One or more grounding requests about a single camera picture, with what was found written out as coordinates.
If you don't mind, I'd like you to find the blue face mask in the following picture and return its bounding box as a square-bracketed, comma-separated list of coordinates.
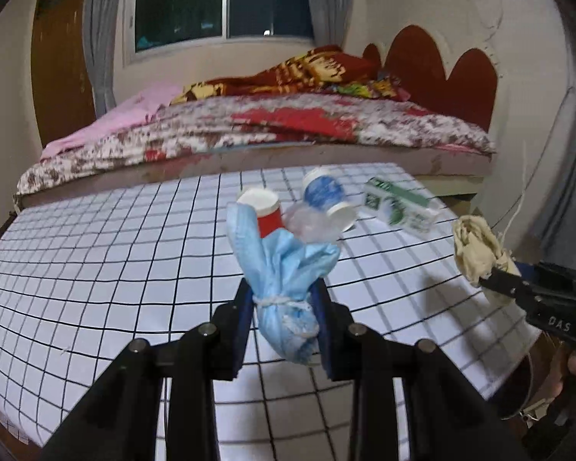
[226, 202, 342, 366]

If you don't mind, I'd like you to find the wooden door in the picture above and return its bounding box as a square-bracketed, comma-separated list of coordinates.
[31, 0, 99, 148]

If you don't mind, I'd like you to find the sliding glass window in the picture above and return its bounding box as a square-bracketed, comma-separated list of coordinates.
[124, 0, 316, 63]

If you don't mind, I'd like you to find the cream bed frame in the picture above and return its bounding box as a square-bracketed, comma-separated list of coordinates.
[431, 175, 482, 202]

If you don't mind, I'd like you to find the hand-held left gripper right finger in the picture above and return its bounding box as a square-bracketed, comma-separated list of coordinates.
[311, 277, 529, 461]

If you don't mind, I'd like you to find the white cable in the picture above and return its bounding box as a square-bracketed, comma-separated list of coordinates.
[504, 151, 531, 236]

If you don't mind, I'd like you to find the red padded headboard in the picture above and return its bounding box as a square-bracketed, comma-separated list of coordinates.
[362, 24, 500, 133]

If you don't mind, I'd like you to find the blue white paper cup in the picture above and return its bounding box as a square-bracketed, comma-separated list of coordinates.
[302, 165, 356, 232]

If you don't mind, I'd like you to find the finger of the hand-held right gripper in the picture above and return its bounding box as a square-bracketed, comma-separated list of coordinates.
[502, 260, 576, 290]
[480, 268, 539, 307]

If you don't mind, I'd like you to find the red printed blanket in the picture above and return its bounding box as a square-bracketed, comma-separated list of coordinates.
[170, 44, 412, 106]

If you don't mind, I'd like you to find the green white carton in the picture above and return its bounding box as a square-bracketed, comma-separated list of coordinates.
[362, 176, 443, 234]

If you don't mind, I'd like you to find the red paper cup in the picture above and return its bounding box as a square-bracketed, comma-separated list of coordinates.
[236, 187, 283, 239]

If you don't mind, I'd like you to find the clear crushed plastic bottle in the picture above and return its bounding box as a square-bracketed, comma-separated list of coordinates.
[283, 202, 343, 244]

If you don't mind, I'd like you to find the black bucket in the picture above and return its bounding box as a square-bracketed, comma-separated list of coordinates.
[499, 346, 544, 420]

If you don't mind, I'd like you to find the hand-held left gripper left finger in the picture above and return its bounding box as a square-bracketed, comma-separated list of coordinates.
[38, 277, 256, 461]

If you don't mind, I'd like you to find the bed with floral bedding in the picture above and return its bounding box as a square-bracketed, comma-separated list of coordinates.
[15, 93, 498, 197]

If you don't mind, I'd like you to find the mattress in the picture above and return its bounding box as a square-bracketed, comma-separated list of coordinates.
[19, 143, 491, 202]

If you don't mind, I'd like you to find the pink blanket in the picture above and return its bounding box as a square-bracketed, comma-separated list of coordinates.
[40, 81, 186, 159]

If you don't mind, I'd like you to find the white grid tablecloth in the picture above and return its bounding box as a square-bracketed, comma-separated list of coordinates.
[0, 161, 533, 448]

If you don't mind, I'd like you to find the white cloth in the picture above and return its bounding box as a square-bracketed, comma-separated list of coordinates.
[452, 214, 522, 306]

